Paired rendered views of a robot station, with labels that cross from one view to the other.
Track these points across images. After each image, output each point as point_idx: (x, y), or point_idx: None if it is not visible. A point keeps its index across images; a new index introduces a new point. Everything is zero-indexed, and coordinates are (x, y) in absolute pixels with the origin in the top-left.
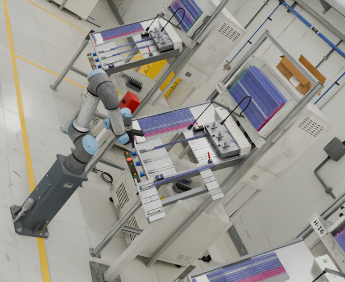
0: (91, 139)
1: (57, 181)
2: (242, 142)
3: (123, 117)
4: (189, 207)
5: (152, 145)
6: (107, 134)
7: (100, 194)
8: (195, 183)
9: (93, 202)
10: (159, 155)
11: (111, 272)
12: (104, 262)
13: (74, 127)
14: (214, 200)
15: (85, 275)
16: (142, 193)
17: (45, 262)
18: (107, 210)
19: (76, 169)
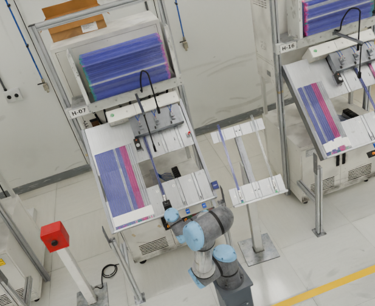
0: (221, 252)
1: (250, 293)
2: (171, 98)
3: (178, 217)
4: (196, 169)
5: (157, 197)
6: (78, 268)
7: (142, 272)
8: (144, 167)
9: (161, 277)
10: (175, 187)
11: (261, 243)
12: (239, 254)
13: (212, 275)
14: (264, 127)
15: (268, 266)
16: (248, 198)
17: (282, 302)
18: (163, 262)
19: (241, 270)
